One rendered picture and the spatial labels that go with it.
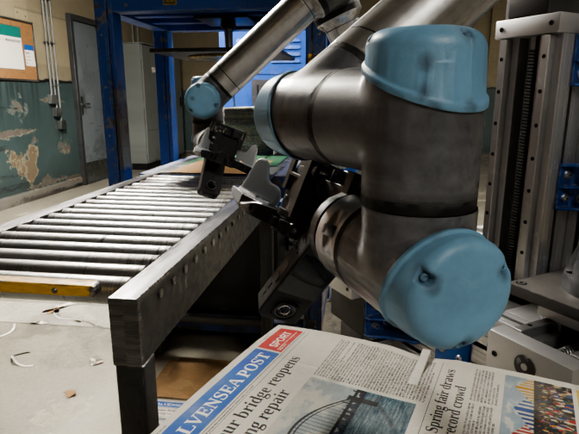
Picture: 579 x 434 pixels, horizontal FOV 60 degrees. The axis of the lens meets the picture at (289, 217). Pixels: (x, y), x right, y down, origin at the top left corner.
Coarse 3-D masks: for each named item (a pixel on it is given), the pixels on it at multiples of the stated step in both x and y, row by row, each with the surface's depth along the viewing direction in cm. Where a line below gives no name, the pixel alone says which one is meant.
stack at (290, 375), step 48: (288, 336) 61; (336, 336) 61; (240, 384) 50; (288, 384) 50; (336, 384) 51; (384, 384) 51; (432, 384) 50; (480, 384) 50; (528, 384) 50; (192, 432) 43; (240, 432) 43; (288, 432) 43; (336, 432) 43; (384, 432) 43; (432, 432) 43; (480, 432) 43; (528, 432) 43; (576, 432) 43
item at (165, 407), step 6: (162, 402) 186; (168, 402) 186; (174, 402) 186; (180, 402) 186; (162, 408) 183; (168, 408) 183; (174, 408) 183; (162, 414) 179; (168, 414) 179; (162, 420) 176
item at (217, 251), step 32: (224, 224) 130; (256, 224) 171; (160, 256) 101; (192, 256) 105; (224, 256) 131; (128, 288) 83; (160, 288) 88; (192, 288) 106; (128, 320) 80; (160, 320) 89; (128, 352) 81
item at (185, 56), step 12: (156, 48) 211; (168, 48) 210; (180, 48) 209; (192, 48) 208; (204, 48) 208; (216, 48) 207; (228, 48) 206; (192, 60) 257; (204, 60) 241; (216, 60) 241; (276, 60) 257
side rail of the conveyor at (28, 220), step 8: (144, 176) 204; (152, 176) 206; (120, 184) 184; (128, 184) 185; (96, 192) 169; (104, 192) 169; (72, 200) 156; (80, 200) 156; (48, 208) 144; (56, 208) 144; (24, 216) 134; (32, 216) 134; (40, 216) 135; (8, 224) 126; (16, 224) 126; (24, 224) 128
